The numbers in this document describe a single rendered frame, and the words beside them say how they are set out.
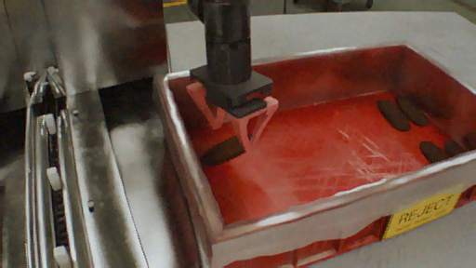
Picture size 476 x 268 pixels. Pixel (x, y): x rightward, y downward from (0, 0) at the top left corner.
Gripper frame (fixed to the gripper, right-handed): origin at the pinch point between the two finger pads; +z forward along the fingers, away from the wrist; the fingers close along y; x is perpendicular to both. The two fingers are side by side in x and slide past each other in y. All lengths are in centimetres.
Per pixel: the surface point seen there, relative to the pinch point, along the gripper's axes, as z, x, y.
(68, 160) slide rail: 1.1, -21.0, -11.5
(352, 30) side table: 2, 56, -21
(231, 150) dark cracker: 3.2, 0.2, -0.5
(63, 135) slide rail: 0.7, -19.5, -18.1
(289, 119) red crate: 3.8, 13.3, -1.7
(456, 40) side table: 3, 78, 0
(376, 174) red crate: 4.9, 13.7, 16.1
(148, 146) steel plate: 4.0, -8.5, -10.7
